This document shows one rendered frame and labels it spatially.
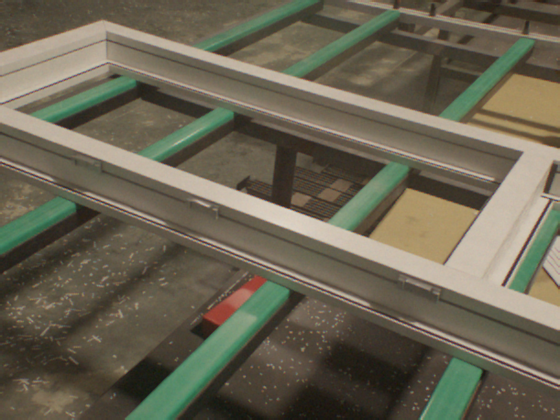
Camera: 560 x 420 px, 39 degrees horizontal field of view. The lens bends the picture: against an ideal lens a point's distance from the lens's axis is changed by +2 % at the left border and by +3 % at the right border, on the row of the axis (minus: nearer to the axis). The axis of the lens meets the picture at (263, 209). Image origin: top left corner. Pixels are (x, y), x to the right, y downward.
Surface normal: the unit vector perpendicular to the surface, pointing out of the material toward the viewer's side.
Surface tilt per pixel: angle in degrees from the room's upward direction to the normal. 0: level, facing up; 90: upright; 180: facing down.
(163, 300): 0
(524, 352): 90
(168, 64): 90
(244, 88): 90
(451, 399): 0
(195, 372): 0
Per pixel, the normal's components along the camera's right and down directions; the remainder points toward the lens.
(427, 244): 0.09, -0.86
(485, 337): -0.49, 0.40
